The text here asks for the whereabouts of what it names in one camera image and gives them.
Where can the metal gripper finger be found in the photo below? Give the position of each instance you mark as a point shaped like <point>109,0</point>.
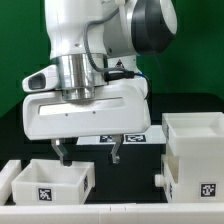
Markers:
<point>59,148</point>
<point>114,157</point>

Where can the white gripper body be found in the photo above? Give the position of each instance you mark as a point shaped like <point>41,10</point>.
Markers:
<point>117,108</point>

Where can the white drawer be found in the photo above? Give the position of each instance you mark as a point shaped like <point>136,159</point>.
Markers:
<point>164,179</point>
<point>47,182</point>

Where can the white drawer cabinet box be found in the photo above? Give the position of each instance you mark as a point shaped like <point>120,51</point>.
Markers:
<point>195,152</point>

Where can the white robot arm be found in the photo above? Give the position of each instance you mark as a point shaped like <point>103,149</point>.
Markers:
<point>92,85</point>

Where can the white marker sheet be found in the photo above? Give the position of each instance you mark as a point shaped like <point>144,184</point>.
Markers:
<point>153,135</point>

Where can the white left fence rail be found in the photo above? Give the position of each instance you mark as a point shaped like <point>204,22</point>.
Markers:
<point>9,172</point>

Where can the white fence rail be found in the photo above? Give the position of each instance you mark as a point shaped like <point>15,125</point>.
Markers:
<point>208,213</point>
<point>9,172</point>

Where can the white front fence rail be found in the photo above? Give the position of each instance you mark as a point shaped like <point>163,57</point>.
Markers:
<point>208,213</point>

